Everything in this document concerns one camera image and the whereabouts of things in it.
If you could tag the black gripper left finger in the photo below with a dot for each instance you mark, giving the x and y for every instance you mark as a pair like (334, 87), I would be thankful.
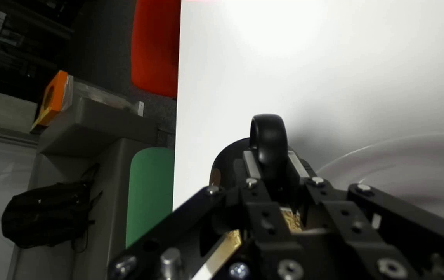
(180, 227)

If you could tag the black backpack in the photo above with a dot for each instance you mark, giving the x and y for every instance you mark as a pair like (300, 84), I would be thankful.
(45, 212)

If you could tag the green panel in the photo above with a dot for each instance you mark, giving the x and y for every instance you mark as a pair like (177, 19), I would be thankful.
(149, 196)

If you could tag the red chair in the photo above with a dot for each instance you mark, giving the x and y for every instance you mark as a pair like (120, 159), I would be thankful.
(154, 47)

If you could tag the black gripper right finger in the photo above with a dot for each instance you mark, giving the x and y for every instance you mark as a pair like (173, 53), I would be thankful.
(387, 227)

